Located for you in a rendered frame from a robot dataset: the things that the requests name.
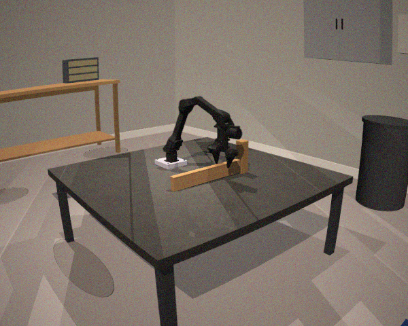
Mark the brown wooden block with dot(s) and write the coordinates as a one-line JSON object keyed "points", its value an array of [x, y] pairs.
{"points": [[242, 147]]}

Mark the light brown wooden board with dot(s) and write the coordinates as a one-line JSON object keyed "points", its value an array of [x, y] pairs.
{"points": [[203, 175]]}

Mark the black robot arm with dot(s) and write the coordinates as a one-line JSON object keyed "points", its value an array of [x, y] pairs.
{"points": [[221, 117]]}

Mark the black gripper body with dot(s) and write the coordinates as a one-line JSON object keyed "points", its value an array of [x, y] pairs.
{"points": [[228, 152]]}

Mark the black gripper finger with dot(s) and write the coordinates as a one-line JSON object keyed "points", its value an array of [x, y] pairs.
{"points": [[229, 160], [216, 157]]}

